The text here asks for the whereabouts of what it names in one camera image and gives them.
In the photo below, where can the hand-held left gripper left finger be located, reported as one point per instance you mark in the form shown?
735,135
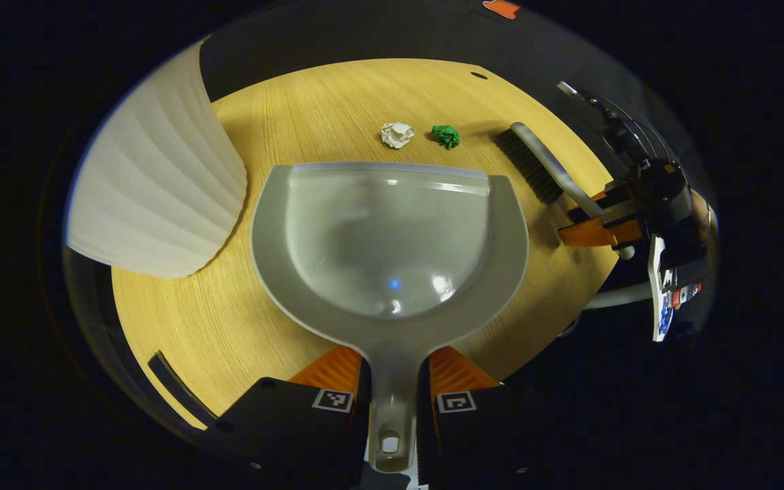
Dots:
283,422

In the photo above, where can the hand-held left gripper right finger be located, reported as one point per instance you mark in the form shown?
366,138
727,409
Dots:
474,435

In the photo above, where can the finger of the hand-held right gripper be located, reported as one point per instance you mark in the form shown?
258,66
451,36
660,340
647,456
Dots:
596,233
603,201

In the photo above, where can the small grey broom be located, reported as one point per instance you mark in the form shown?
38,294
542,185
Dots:
548,163

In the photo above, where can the green paper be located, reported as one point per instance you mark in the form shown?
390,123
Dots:
446,136

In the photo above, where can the grey dustpan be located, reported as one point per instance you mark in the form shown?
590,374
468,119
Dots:
392,238

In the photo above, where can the white paper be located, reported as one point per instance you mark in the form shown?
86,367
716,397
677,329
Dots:
397,135

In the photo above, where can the white ribbed garbage bin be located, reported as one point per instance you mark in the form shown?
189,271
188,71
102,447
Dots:
154,190

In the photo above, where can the wooden desktop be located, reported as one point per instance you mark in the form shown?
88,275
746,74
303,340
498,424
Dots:
337,116

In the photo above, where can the grey curved bar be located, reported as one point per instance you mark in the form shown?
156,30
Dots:
616,296

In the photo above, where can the white printed card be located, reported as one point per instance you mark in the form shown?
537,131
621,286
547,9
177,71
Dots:
657,286

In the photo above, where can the black flat bar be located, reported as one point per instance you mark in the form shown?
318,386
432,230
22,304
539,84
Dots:
177,388

